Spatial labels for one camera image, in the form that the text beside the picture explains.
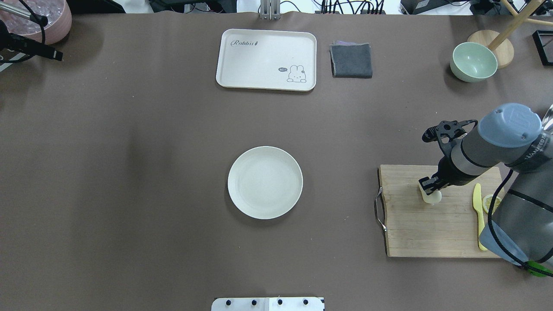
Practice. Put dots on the pink bowl with ice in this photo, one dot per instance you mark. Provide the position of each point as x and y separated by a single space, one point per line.
56 11

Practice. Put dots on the metal scoop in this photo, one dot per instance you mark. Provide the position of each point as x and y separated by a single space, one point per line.
547 120

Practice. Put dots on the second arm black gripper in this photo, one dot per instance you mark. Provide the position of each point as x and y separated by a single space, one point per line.
27 46

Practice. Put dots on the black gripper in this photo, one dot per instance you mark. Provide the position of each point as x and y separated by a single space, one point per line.
443 170

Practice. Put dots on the white camera pole base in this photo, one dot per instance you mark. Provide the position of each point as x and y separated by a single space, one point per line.
269 304

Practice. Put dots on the black gripper camera mount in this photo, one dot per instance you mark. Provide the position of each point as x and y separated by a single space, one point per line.
447 133

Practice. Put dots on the round cream plate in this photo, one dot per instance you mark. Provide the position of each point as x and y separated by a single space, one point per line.
265 182

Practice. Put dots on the wooden cup rack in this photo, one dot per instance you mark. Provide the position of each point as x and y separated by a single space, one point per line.
499 43

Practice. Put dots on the white steamed bun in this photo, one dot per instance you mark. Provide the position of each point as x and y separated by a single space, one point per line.
433 198

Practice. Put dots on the yellow plastic knife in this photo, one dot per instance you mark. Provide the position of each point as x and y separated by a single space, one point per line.
478 208

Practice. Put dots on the right lemon half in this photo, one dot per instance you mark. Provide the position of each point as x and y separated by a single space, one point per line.
487 200

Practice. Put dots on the aluminium frame post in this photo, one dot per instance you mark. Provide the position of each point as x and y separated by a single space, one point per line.
269 10

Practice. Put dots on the black tipped metal tool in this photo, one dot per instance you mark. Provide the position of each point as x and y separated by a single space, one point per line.
25 12

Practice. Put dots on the folded grey cloth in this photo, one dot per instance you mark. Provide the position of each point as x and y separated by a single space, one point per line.
352 60

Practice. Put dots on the mirror tray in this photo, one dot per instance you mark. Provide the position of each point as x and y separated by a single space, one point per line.
543 40

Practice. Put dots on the green bowl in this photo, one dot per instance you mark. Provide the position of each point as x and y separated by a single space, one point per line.
472 62

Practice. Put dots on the green lime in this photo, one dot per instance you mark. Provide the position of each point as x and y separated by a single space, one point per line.
538 270

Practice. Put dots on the cream rabbit tray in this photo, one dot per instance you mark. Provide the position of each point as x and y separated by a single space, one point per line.
267 60

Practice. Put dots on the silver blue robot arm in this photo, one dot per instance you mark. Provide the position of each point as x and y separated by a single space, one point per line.
520 231

